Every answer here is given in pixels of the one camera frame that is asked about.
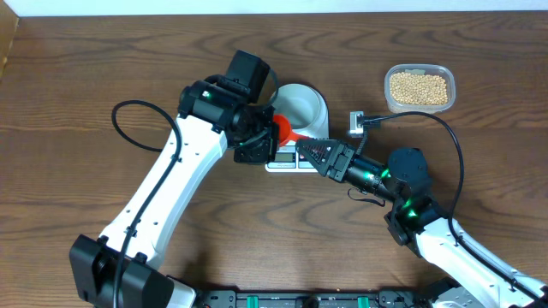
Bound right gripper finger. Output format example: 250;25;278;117
307;157;326;175
296;139;340;165

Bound white digital kitchen scale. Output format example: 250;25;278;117
265;89;329;173

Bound red measuring scoop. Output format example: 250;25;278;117
273;115;307;146

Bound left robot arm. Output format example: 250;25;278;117
69;50;279;307

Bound grey bowl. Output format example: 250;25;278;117
272;84;325;130

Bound black mounting rail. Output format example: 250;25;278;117
191;290;432;308

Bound soybeans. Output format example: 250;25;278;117
389;72;449;105

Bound clear plastic container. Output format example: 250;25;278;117
384;63;456;114

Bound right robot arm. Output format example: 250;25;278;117
296;139;547;307

